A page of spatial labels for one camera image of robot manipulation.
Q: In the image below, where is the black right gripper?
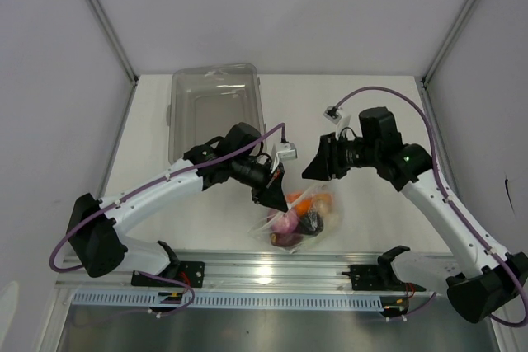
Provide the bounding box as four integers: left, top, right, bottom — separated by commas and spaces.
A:
302, 132, 380, 181

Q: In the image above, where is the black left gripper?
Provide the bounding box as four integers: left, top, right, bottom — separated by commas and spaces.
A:
231, 156, 288, 213

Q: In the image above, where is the peach fruit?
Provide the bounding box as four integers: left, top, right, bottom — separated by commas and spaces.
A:
286, 191, 307, 205

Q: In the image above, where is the pink onion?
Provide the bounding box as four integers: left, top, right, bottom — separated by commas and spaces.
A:
267, 210, 299, 234

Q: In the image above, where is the orange fruit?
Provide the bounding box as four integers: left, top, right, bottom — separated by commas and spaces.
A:
295, 198, 314, 217

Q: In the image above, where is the garlic bulb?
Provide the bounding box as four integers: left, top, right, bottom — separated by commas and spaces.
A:
313, 193, 333, 215

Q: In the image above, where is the dark red apple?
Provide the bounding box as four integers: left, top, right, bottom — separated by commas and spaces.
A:
270, 233, 303, 249

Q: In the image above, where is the clear zip top bag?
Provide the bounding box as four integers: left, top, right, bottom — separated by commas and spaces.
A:
248, 182, 342, 254

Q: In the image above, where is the dark mangosteen fruit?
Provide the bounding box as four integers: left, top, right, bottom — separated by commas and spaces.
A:
296, 211, 324, 237

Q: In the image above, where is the white radish with leaves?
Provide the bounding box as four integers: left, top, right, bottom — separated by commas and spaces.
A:
324, 204, 343, 232

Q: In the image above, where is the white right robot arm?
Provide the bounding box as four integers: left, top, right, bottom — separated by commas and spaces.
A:
302, 107, 527, 323

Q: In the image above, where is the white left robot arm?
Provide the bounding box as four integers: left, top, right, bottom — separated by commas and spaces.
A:
66, 122, 297, 286

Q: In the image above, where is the grey plastic food bin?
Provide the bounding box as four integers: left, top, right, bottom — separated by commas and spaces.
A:
167, 63, 266, 164

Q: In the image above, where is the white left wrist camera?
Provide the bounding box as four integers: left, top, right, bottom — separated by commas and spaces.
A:
271, 142, 298, 172

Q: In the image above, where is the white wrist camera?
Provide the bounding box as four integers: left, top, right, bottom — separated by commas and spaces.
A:
271, 142, 298, 172
323, 106, 351, 138

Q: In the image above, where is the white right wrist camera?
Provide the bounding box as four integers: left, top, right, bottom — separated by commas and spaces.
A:
323, 106, 351, 138

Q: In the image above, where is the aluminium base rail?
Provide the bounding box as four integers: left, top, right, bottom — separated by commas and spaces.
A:
54, 249, 507, 297

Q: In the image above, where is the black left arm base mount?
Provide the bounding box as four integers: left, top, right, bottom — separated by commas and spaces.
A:
131, 241, 205, 289

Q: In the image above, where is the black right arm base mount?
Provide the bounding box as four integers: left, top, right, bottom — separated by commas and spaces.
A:
342, 246, 426, 292

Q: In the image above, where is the white slotted cable duct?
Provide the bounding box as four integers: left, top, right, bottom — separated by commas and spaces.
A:
72, 289, 384, 312

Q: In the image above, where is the right aluminium frame post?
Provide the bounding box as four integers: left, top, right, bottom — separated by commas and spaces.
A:
421, 0, 481, 88

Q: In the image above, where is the aluminium frame post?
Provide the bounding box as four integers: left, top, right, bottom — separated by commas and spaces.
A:
85, 0, 139, 87
421, 0, 481, 88

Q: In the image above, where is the left aluminium frame post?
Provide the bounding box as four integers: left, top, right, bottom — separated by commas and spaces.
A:
85, 0, 139, 87

